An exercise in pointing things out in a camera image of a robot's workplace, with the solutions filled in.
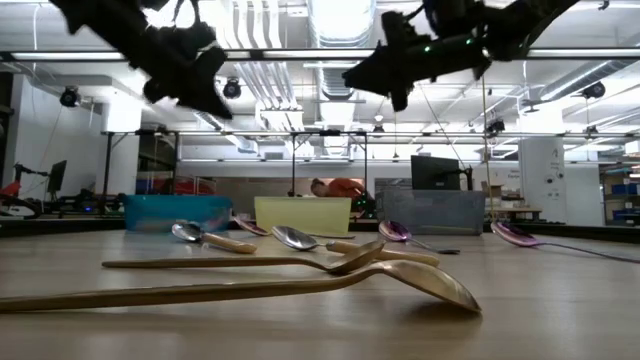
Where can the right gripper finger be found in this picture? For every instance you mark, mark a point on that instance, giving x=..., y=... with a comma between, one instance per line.
x=370, y=84
x=367, y=67

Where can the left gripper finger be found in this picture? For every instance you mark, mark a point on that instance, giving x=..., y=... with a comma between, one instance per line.
x=205, y=105

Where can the iridescent purple teal spoon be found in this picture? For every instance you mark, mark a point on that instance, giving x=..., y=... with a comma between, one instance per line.
x=250, y=227
x=395, y=231
x=515, y=234

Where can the gold spoon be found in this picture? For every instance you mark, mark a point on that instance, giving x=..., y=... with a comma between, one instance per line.
x=430, y=285
x=357, y=257

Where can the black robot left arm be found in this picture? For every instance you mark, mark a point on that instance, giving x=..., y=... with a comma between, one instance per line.
x=110, y=25

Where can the black background robot arm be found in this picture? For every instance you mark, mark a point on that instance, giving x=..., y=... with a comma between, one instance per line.
x=362, y=206

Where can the person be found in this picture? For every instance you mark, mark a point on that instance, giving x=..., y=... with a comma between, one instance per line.
x=342, y=187

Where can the black computer monitor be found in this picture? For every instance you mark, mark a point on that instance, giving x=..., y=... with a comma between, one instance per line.
x=435, y=172

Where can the blue plastic bin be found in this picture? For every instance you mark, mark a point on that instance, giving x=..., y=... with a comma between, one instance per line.
x=175, y=212

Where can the grey plastic bin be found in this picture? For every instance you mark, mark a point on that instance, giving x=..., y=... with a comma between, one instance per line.
x=435, y=212

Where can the cardboard box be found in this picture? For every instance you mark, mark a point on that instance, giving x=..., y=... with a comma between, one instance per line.
x=496, y=191

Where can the yellow plastic bin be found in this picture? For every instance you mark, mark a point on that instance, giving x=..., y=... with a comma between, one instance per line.
x=305, y=215

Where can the small black monitor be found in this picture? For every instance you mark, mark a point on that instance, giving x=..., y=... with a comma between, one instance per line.
x=57, y=175

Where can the white pillar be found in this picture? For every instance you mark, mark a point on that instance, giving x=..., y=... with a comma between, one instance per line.
x=532, y=200

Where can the wooden desk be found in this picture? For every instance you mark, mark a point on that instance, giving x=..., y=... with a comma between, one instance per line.
x=520, y=210

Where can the red black background robot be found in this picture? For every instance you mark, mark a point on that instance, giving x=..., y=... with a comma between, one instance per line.
x=10, y=189

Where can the black ceiling camera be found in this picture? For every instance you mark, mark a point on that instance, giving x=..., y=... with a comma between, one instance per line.
x=594, y=90
x=495, y=126
x=231, y=90
x=70, y=97

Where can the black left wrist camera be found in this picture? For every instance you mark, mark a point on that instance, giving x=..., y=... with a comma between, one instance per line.
x=210, y=70

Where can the black metal gantry frame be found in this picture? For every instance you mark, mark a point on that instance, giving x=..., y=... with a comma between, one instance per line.
x=330, y=133

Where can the black aluminium table frame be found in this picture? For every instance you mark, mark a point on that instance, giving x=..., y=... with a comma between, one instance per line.
x=60, y=227

